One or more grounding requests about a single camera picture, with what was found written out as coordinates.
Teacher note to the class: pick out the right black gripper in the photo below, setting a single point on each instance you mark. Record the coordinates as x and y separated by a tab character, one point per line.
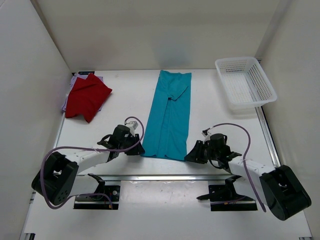
196	155

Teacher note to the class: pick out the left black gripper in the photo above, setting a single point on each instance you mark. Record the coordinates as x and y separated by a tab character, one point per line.
138	150

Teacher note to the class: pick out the teal t-shirt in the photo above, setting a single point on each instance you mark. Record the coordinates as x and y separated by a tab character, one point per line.
167	127

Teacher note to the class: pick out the red t-shirt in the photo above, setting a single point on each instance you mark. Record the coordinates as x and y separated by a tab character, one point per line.
86	97

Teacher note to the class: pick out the purple t-shirt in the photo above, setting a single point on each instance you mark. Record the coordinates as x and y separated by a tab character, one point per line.
71	85

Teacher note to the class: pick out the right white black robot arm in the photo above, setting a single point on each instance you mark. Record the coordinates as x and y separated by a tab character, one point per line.
277	188

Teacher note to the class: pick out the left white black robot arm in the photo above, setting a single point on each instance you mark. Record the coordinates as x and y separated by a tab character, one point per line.
60	176

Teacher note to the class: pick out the white plastic basket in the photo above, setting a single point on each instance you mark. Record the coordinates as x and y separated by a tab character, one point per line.
245	83

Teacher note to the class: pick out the dark label sticker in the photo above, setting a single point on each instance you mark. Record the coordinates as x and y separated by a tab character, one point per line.
86	72

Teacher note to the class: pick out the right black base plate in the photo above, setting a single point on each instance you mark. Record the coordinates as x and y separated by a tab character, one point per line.
224	202

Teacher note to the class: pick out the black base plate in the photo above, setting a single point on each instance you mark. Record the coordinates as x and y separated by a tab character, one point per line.
224	202
112	189

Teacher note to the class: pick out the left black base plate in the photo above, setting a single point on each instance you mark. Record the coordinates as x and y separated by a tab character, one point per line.
112	189

